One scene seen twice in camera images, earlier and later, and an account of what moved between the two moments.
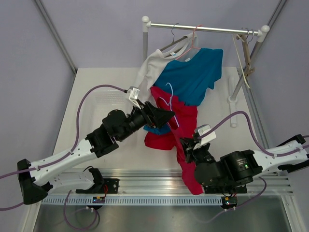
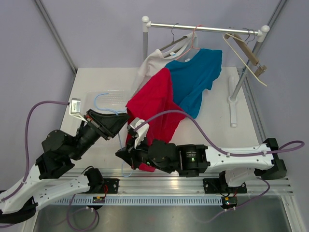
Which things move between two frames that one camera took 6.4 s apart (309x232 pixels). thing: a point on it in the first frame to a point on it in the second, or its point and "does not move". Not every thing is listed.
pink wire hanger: [192, 43] does not move
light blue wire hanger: [170, 103] to [117, 114]
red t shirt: [184, 125] to [154, 95]
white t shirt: [156, 60] does not move
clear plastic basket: [97, 101] does not move
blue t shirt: [190, 81] does not move
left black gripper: [153, 116] to [106, 125]
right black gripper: [186, 143] to [131, 154]
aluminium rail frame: [175, 182] does not move
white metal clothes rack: [260, 33] does not move
